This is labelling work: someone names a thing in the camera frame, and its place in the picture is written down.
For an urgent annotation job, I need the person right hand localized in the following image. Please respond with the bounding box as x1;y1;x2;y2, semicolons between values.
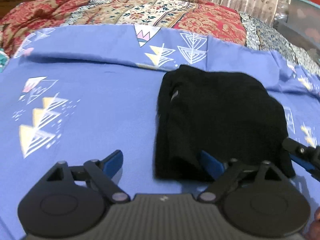
304;207;320;240

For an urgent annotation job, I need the grey storage box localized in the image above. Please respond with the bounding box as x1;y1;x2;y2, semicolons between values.
274;0;319;62

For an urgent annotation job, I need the black pant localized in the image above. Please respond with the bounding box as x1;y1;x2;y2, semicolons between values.
154;65;295;182

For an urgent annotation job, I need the blue patterned bedsheet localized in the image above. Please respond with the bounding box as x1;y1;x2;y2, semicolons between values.
1;24;319;239

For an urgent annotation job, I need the teal white patterned pillow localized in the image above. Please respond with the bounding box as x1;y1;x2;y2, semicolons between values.
0;49;10;73

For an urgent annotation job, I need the red floral patchwork quilt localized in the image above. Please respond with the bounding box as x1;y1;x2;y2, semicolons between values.
1;0;319;74

